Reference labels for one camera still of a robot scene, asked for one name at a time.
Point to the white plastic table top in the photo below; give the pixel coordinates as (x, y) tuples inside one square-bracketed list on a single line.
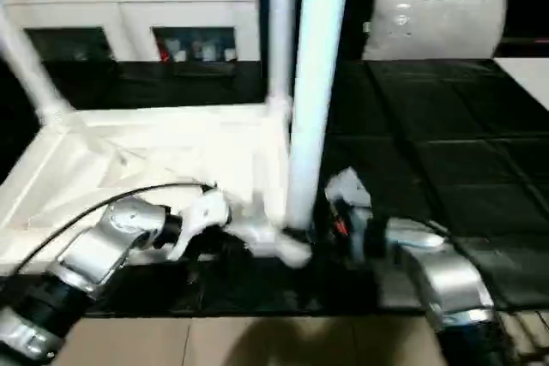
[(150, 126)]

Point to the white plastic table leg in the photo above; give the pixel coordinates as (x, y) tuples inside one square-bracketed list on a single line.
[(281, 19), (317, 83), (25, 57)]

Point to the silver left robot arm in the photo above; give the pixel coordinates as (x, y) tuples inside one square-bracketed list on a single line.
[(124, 220)]

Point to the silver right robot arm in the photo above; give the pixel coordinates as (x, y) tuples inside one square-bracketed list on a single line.
[(450, 276)]

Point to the black work mat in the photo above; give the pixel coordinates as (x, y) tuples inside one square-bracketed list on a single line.
[(429, 126)]

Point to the black speaker box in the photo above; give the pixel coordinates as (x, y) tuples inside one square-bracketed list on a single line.
[(358, 19)]

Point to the grey cushion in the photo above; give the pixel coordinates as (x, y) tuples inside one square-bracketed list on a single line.
[(429, 23)]

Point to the white flat board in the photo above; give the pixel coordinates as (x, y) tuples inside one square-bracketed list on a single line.
[(532, 79)]

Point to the white glass-door cabinet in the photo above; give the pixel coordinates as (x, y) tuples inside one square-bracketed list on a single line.
[(86, 1)]

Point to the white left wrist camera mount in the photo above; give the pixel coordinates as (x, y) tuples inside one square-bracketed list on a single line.
[(206, 211)]

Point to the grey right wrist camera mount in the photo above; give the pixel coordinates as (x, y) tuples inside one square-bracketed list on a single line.
[(351, 188)]

